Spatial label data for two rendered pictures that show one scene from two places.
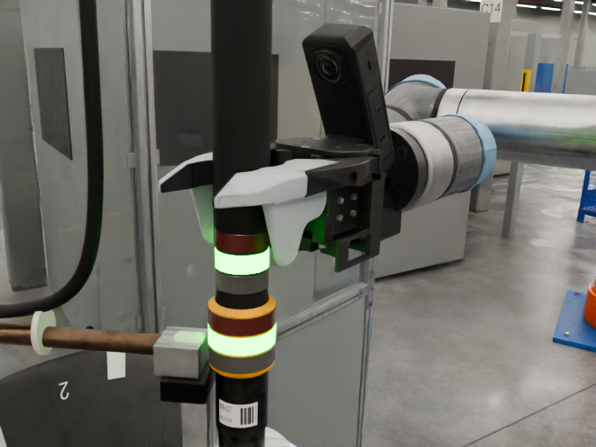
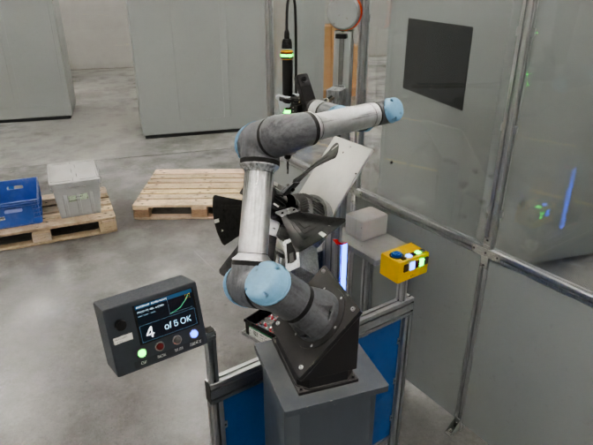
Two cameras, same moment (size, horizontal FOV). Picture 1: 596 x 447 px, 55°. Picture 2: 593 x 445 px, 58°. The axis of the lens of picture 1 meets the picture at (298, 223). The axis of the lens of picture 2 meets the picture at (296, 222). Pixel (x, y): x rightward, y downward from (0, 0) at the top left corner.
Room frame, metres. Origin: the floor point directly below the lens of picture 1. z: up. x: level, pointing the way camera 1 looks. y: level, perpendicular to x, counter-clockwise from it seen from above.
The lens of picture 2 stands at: (0.90, -1.82, 2.03)
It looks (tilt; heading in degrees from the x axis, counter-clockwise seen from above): 25 degrees down; 106
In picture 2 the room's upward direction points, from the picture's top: straight up
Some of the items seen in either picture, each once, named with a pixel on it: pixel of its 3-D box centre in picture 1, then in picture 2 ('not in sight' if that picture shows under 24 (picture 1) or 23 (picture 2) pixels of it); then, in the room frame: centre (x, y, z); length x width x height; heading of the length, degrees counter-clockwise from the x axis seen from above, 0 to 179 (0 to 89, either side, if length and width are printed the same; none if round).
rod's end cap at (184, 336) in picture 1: (189, 347); not in sight; (0.34, 0.07, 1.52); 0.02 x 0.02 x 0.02; 85
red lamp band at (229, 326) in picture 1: (241, 312); not in sight; (0.34, 0.03, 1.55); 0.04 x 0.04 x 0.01
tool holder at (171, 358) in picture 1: (227, 405); not in sight; (0.34, 0.04, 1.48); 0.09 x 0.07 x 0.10; 85
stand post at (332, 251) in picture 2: not in sight; (330, 300); (0.45, 0.38, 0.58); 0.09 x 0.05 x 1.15; 140
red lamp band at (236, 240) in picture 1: (242, 236); not in sight; (0.34, 0.03, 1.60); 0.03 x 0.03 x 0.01
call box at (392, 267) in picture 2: not in sight; (404, 264); (0.81, 0.03, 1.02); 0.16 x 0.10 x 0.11; 50
